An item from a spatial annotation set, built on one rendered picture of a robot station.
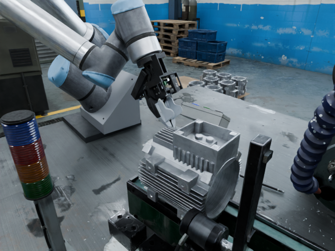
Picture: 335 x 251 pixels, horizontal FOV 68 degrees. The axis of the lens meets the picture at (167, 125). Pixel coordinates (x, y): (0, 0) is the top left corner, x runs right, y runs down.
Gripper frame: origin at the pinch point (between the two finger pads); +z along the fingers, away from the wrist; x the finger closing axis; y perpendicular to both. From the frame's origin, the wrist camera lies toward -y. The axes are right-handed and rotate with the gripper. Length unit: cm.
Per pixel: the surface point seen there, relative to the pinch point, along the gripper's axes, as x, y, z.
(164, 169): -14.5, 8.5, 7.4
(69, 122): 6, -79, -16
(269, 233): -2.3, 20.8, 31.5
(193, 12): 585, -362, -211
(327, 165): 14.7, 32.1, 22.7
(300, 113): 313, -80, 79
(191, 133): -4.2, 10.8, 2.9
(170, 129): -4.4, 4.6, 0.3
